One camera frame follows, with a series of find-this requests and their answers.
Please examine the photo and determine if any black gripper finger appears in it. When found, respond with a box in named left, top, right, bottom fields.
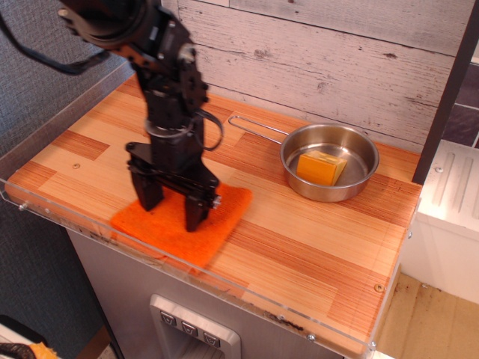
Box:
left=185, top=195, right=210, bottom=232
left=131, top=173, right=164, bottom=211

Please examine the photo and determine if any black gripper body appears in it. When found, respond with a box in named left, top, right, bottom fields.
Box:
left=126, top=129, right=221, bottom=209

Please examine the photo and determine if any orange knitted cloth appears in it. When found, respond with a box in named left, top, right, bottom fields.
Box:
left=109, top=184, right=253, bottom=269

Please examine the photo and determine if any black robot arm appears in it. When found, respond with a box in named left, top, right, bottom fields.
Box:
left=61, top=1, right=223, bottom=232

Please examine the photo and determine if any grey cabinet with dispenser panel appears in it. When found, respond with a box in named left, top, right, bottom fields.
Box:
left=68, top=230, right=339, bottom=358

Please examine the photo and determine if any yellow cheese wedge block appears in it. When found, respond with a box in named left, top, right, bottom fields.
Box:
left=296, top=150, right=347, bottom=186

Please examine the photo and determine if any yellow object bottom left corner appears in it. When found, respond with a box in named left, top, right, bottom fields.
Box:
left=0, top=342, right=57, bottom=359

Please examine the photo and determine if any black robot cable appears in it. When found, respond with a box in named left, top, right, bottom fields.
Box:
left=0, top=14, right=112, bottom=76

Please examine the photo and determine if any steel pan with wire handle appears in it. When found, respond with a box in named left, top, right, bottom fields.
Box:
left=228, top=115, right=379, bottom=203

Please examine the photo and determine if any dark right upright post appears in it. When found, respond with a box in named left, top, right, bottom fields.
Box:
left=412, top=1, right=478, bottom=185

